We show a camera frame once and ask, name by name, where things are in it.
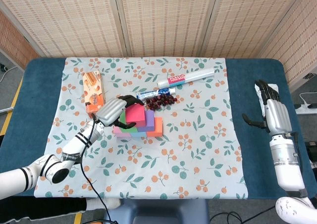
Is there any pink foam cube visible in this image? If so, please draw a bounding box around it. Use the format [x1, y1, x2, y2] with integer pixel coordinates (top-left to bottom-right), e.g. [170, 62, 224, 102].
[113, 125, 132, 138]

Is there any dark red grape bunch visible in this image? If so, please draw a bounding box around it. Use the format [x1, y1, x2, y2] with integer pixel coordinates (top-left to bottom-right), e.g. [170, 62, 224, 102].
[143, 94, 178, 112]

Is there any white power strip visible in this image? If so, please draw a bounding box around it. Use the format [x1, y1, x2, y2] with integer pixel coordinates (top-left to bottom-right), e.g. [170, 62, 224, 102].
[294, 104, 317, 115]

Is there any white blue toothpaste tube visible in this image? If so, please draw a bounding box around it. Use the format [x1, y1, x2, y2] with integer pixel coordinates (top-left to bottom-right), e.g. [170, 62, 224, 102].
[135, 87, 176, 104]

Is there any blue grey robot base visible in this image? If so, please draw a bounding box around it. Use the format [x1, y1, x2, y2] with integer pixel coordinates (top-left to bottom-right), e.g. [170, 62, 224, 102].
[103, 198, 211, 224]

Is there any red foam cube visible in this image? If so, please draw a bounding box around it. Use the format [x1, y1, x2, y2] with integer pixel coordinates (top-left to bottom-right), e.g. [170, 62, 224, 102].
[125, 104, 147, 128]

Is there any bamboo folding screen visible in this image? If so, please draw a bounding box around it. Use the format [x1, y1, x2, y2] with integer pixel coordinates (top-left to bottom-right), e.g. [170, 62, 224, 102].
[0, 0, 317, 91]

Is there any nut snack bag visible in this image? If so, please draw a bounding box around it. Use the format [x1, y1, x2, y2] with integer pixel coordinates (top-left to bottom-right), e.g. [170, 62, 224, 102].
[254, 84, 279, 115]

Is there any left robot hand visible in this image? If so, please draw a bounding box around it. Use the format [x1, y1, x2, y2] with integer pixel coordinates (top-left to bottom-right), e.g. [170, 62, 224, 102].
[95, 95, 144, 129]

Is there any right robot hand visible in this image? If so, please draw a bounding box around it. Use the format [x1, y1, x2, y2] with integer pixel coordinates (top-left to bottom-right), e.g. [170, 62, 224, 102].
[242, 79, 293, 137]

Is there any orange biscuit box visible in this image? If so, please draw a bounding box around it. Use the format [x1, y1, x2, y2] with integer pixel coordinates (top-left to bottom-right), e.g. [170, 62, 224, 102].
[82, 70, 108, 119]

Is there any plastic food wrap roll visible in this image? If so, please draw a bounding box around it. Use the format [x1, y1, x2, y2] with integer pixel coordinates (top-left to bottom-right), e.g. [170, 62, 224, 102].
[157, 67, 215, 88]

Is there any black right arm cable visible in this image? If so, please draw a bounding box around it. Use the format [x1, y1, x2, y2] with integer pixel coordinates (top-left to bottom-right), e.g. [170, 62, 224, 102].
[291, 131, 307, 185]

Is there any green foam cube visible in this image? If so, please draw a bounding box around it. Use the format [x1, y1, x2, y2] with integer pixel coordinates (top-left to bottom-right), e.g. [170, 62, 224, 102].
[118, 110, 138, 133]

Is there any orange foam cube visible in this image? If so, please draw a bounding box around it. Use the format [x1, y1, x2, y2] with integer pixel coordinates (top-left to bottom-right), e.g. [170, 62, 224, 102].
[146, 116, 163, 138]

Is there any purple foam cube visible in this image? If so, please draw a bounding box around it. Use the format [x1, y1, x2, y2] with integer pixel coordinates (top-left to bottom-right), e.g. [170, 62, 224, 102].
[136, 110, 155, 132]

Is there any floral print tablecloth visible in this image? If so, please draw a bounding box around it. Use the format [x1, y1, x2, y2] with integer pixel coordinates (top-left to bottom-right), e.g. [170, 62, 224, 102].
[33, 57, 249, 200]

